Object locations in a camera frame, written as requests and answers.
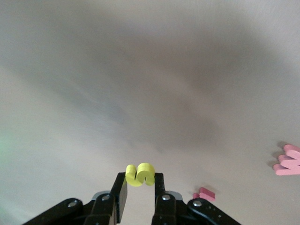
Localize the pink letter w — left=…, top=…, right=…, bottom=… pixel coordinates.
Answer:
left=273, top=144, right=300, bottom=176

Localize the dark red letter k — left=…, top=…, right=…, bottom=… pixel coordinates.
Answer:
left=192, top=187, right=216, bottom=202

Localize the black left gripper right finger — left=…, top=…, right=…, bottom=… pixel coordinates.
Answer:
left=150, top=172, right=242, bottom=225

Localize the yellow letter s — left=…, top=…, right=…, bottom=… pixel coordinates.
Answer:
left=125, top=162, right=156, bottom=188

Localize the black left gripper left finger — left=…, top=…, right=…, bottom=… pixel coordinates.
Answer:
left=22, top=172, right=128, bottom=225

